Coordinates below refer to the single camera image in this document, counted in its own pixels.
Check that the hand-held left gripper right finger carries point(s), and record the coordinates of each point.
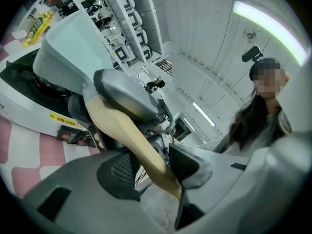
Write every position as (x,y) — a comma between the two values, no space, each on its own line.
(219,179)

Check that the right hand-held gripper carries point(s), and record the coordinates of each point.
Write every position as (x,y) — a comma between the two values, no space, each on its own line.
(158,130)

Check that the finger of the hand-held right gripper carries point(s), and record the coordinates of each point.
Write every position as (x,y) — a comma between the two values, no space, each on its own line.
(78,108)

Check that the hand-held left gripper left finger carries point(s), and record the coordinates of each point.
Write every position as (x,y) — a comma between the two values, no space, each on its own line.
(97,191)

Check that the white portable gas stove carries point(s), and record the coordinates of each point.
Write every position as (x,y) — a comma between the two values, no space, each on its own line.
(14,101)

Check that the light blue rectangular pan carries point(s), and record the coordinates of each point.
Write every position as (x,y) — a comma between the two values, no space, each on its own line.
(73,38)

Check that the black red battery pack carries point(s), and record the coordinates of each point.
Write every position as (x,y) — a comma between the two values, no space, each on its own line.
(70,136)

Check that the small ceiling light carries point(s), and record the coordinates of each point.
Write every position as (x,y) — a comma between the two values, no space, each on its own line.
(203,113)

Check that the red white checkered tablecloth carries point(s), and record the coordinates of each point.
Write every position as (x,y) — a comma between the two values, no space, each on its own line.
(24,155)

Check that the row of white black boxes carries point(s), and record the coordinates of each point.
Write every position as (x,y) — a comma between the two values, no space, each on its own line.
(132,21)

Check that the white shelf unit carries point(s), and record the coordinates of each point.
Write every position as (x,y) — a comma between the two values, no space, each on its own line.
(153,21)

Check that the yellow oil bottle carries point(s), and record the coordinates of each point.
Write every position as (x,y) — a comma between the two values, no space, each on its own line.
(39,28)

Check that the person's face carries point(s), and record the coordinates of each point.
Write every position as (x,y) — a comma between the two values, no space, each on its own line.
(268,82)

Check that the long ceiling light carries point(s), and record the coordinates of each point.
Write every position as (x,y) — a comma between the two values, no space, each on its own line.
(268,25)

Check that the black head camera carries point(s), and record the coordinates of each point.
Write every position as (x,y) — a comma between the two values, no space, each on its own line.
(252,53)

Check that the white wall fan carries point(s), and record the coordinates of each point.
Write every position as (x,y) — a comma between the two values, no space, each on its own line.
(249,35)

